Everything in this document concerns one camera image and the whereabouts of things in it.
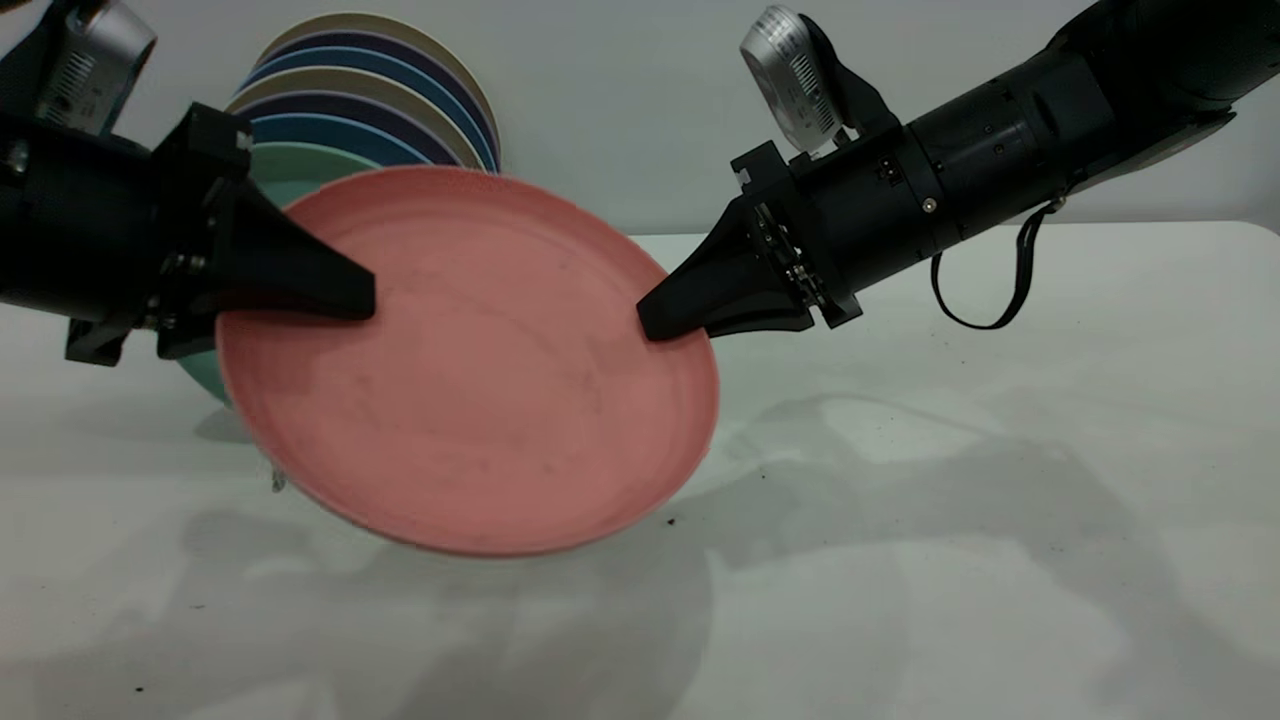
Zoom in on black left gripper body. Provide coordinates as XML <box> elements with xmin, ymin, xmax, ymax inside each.
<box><xmin>0</xmin><ymin>103</ymin><xmax>256</xmax><ymax>367</ymax></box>

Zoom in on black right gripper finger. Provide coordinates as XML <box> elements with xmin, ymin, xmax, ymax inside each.
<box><xmin>636</xmin><ymin>199</ymin><xmax>803</xmax><ymax>343</ymax></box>
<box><xmin>704</xmin><ymin>298</ymin><xmax>817</xmax><ymax>339</ymax></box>

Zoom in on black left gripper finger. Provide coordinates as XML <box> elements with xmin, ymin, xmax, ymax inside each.
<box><xmin>216</xmin><ymin>180</ymin><xmax>378</xmax><ymax>324</ymax></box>
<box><xmin>157</xmin><ymin>314</ymin><xmax>224</xmax><ymax>360</ymax></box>

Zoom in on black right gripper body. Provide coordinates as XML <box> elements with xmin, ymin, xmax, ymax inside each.
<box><xmin>731</xmin><ymin>125</ymin><xmax>947</xmax><ymax>329</ymax></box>

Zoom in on pink plastic plate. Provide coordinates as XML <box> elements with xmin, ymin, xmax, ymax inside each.
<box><xmin>215</xmin><ymin>165</ymin><xmax>721</xmax><ymax>558</ymax></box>

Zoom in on green plastic plate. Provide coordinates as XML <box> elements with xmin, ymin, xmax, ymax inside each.
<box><xmin>178</xmin><ymin>142</ymin><xmax>381</xmax><ymax>406</ymax></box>

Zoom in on blue plastic plate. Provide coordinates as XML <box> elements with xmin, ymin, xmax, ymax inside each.
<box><xmin>248</xmin><ymin>113</ymin><xmax>433</xmax><ymax>167</ymax></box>
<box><xmin>245</xmin><ymin>47</ymin><xmax>499</xmax><ymax>173</ymax></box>

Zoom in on dark purple plastic plate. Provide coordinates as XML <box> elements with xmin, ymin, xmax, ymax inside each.
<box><xmin>232</xmin><ymin>93</ymin><xmax>467</xmax><ymax>167</ymax></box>
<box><xmin>262</xmin><ymin>30</ymin><xmax>501</xmax><ymax>166</ymax></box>

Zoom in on beige plastic plate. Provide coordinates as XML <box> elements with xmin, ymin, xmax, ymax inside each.
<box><xmin>258</xmin><ymin>13</ymin><xmax>502</xmax><ymax>161</ymax></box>
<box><xmin>228</xmin><ymin>67</ymin><xmax>491</xmax><ymax>171</ymax></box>

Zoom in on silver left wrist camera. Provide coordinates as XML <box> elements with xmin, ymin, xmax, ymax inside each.
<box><xmin>35</xmin><ymin>0</ymin><xmax>158</xmax><ymax>137</ymax></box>

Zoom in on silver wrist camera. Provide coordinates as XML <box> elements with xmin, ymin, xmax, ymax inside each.
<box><xmin>740</xmin><ymin>5</ymin><xmax>847</xmax><ymax>154</ymax></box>
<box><xmin>35</xmin><ymin>0</ymin><xmax>158</xmax><ymax>137</ymax></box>

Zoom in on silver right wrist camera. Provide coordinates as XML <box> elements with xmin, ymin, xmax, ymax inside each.
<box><xmin>740</xmin><ymin>5</ymin><xmax>847</xmax><ymax>154</ymax></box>

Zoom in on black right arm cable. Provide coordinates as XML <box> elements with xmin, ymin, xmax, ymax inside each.
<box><xmin>930</xmin><ymin>195</ymin><xmax>1067</xmax><ymax>331</ymax></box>

